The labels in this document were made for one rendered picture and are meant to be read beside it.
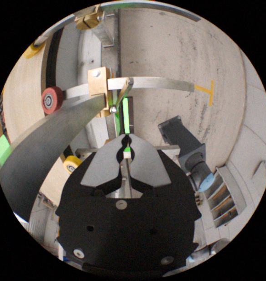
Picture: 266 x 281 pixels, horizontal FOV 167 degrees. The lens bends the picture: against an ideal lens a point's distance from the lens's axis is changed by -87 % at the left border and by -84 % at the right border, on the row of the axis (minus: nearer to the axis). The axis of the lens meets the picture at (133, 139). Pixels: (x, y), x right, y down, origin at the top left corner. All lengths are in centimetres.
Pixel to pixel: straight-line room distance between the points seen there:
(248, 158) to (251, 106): 112
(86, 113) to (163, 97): 107
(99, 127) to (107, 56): 37
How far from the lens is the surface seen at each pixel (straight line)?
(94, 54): 57
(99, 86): 26
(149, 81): 26
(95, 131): 59
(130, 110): 43
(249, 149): 261
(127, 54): 119
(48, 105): 32
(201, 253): 74
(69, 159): 38
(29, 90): 43
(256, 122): 257
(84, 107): 15
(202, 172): 74
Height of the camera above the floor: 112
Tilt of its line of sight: 59 degrees down
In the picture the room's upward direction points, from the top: 178 degrees clockwise
